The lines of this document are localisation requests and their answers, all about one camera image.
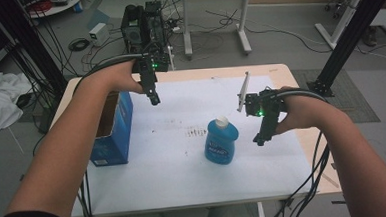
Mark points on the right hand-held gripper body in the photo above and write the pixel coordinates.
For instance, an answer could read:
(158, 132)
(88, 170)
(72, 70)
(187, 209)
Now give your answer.
(264, 103)

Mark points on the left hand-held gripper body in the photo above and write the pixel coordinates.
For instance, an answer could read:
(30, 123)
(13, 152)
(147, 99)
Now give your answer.
(152, 65)

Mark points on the blue bottle with white cap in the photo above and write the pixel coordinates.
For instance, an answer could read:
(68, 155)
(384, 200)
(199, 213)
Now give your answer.
(220, 143)

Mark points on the blue cardboard box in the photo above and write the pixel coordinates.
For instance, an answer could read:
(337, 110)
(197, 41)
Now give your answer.
(117, 132)

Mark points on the person's left hand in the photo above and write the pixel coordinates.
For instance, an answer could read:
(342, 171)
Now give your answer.
(124, 75)

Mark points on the person's right hand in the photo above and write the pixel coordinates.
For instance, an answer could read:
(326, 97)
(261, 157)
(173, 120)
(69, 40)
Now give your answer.
(301, 111)

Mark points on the black computer tower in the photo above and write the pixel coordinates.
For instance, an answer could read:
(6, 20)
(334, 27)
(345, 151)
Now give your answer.
(140, 27)

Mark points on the small white box device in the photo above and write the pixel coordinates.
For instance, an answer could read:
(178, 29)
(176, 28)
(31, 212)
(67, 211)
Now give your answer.
(98, 34)

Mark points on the white paper sheet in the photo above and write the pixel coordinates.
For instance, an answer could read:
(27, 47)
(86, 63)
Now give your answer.
(171, 176)

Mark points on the grey floor mat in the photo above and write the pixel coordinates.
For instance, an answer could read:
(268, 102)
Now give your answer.
(357, 103)

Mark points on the round white table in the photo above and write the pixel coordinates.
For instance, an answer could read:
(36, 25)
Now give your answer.
(55, 7)

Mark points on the white metal stand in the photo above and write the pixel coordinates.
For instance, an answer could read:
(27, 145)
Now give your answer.
(343, 17)

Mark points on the white cloth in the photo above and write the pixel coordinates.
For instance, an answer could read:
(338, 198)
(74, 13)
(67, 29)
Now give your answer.
(0, 98)

